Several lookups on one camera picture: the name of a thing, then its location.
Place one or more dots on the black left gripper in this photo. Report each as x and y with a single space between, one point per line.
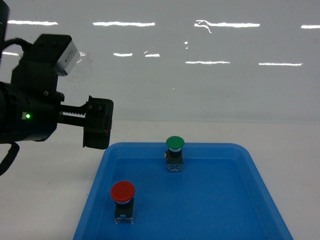
40 109

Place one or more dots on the red mushroom push button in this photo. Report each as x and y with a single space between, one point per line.
123 193

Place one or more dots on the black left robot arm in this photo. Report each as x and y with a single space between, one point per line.
9 122

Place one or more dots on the green mushroom push button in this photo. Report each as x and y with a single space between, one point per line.
173 154

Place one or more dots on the blue plastic tray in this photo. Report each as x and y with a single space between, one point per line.
219 195

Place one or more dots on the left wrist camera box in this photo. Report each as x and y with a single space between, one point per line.
57 50

